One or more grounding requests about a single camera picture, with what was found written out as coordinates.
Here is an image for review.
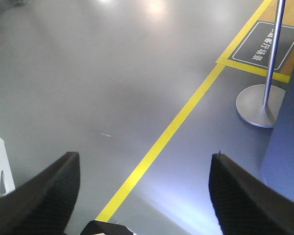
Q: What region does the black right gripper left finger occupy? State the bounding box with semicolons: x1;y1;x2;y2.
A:
0;152;80;235

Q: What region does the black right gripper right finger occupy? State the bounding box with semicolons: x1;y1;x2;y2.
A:
208;153;294;235

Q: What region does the dark floor sign sticker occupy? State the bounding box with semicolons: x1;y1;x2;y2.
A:
230;21;294;71

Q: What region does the metal stanchion post with base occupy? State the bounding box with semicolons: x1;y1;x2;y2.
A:
236;0;286;128

